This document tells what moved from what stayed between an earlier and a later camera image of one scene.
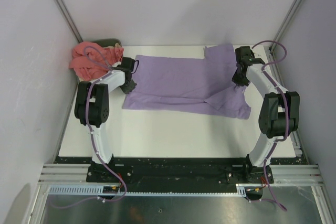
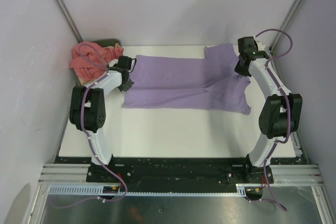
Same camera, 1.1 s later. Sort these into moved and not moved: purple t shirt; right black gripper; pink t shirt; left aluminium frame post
Moved: right black gripper
Not moved: purple t shirt; left aluminium frame post; pink t shirt
